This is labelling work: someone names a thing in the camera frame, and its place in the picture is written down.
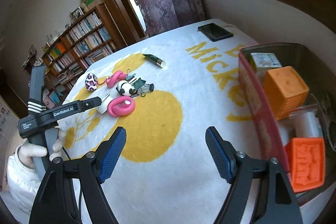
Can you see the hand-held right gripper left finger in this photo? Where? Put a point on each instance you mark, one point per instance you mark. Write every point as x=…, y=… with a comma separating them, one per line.
x=113, y=155

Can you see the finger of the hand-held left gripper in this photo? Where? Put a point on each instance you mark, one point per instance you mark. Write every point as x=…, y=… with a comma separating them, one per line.
x=90, y=103

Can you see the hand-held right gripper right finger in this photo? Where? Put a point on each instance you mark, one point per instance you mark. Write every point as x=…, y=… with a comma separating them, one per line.
x=219, y=155

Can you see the leopard print pouch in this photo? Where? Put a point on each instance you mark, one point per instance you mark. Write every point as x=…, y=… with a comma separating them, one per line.
x=91, y=82

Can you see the large pink foam twist tie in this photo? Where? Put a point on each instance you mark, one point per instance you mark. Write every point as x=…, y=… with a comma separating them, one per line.
x=116, y=109

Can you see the small pink foam twist tie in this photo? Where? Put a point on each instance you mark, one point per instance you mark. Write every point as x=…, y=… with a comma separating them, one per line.
x=114, y=78

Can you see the black white panda toy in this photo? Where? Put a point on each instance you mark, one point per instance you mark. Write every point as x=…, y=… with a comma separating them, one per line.
x=124, y=88

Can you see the red box container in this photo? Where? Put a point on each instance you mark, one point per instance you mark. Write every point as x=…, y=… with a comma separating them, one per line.
x=258, y=108

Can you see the orange embossed box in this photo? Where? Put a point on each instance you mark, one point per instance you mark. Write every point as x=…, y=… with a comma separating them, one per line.
x=286, y=92
x=305, y=163

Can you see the white tape roll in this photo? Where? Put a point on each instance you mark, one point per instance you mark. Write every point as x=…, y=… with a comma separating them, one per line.
x=302, y=124

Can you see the pale green white box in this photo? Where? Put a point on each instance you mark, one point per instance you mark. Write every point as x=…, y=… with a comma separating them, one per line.
x=265, y=62

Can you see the person's left forearm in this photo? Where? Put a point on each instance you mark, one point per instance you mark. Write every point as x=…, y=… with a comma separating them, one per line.
x=21, y=182

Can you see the person's left hand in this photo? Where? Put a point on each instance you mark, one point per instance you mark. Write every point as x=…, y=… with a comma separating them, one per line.
x=29, y=151

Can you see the cabinet with photo stickers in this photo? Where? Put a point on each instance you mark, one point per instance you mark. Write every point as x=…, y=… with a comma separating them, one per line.
x=8, y=121

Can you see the black binder clip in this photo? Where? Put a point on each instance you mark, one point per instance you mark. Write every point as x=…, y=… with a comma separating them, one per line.
x=139, y=94

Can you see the green binder clip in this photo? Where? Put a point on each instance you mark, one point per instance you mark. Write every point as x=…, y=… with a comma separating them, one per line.
x=137, y=83

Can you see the wooden bookshelf with books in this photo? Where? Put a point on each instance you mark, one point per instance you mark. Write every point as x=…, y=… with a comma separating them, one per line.
x=78, y=43

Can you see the green pen with gold cap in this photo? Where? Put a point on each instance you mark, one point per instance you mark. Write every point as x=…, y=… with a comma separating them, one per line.
x=155, y=60

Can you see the white yellow printed blanket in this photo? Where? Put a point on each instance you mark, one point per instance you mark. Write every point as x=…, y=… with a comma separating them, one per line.
x=170, y=77

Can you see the black smartphone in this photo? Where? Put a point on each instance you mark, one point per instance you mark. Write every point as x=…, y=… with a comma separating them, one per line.
x=215, y=32

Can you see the picture frame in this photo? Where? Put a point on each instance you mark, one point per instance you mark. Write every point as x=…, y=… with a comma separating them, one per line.
x=77, y=12

